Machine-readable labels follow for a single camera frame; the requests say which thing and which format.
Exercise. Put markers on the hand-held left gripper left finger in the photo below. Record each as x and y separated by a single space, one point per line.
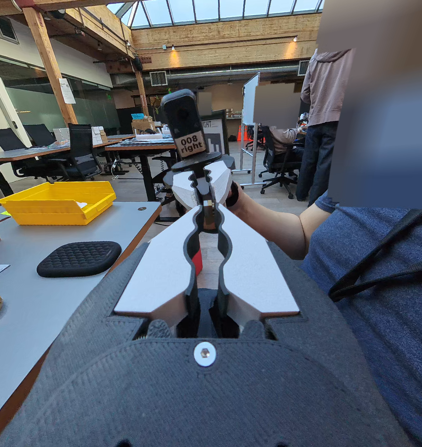
158 272

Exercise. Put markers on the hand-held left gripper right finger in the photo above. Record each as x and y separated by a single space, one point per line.
252 276

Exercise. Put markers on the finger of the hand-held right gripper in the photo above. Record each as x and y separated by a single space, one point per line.
183 190
221 181

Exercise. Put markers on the small tan lego piece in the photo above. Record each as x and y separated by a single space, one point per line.
208 211

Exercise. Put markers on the person's right forearm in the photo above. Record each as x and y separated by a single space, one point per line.
284 227

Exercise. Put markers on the person's right hand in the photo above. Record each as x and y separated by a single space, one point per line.
244 206

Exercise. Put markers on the red object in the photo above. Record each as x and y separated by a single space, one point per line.
197 260

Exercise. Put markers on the cardboard box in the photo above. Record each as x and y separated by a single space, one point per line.
142 127

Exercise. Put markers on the wood edged office desk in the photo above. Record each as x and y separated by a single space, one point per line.
141 145
29 151

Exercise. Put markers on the orange traffic cone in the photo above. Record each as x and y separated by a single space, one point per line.
239 134

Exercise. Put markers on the black office chair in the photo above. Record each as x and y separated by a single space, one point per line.
4 139
81 146
269 150
39 134

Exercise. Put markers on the rolling whiteboard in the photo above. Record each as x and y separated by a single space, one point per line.
250 101

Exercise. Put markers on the black padded wrist rest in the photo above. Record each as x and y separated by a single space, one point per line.
78 258

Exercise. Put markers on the stack of white boxes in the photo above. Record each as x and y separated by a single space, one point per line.
99 136

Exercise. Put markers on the white paper slip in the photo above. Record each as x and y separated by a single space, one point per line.
82 204

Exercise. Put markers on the white paper notice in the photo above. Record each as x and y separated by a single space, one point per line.
67 90

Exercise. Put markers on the yellow plastic bin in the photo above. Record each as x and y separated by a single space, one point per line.
39 206

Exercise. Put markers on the white wall vent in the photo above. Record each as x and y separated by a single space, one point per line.
158 78

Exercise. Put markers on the slim wooden post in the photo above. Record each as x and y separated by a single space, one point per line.
141 90

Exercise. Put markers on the wooden post with paper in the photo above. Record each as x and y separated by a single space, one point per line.
46 63

